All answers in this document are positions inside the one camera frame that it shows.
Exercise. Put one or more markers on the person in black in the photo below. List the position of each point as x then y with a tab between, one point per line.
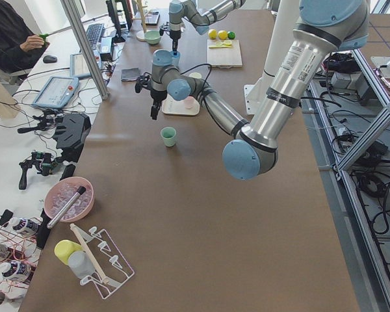
20	48

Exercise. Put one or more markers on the blue cup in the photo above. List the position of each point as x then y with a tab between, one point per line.
176	58

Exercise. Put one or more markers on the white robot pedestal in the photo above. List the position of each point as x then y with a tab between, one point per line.
280	43

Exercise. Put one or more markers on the wooden cutting board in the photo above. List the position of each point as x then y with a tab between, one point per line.
224	57

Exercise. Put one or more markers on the green bowl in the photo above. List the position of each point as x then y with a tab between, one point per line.
152	37

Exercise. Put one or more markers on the green lime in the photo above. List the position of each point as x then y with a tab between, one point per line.
231	35

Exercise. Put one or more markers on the wooden cup stand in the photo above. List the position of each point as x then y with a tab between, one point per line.
141	35

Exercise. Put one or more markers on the blue teach pendant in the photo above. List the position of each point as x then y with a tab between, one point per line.
56	93

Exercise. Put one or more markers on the cream yellow cup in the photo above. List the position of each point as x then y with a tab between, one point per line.
195	75

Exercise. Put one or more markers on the wooden stick on rack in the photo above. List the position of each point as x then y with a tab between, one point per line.
76	230

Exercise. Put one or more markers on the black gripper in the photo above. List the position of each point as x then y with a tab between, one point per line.
156	95
174	35

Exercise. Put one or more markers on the cream rabbit tray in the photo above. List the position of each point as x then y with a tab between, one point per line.
172	107

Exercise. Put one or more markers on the yellow lemon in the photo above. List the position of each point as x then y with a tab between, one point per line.
222	35
212	34

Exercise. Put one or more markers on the black keyboard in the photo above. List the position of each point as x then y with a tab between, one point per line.
94	33

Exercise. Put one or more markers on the pink cup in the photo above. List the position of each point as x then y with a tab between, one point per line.
189	102

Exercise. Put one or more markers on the grey folded cloth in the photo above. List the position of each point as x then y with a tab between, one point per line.
130	74

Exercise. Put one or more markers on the yellow plastic knife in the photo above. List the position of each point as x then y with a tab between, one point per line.
218	47

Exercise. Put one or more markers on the green cup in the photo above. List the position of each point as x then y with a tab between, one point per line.
168	135

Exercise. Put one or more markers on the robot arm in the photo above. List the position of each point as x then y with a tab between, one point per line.
323	27
180	10

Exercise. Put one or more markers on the black computer mouse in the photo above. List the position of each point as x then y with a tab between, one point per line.
49	59

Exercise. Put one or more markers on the white wire rack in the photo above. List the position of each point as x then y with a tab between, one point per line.
111	260

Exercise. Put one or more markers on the yellow cup on rack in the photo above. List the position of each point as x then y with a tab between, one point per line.
64	248

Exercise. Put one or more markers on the metal muddler stick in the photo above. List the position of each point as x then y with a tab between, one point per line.
80	191

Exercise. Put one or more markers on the grey cup on rack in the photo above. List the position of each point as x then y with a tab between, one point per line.
80	264

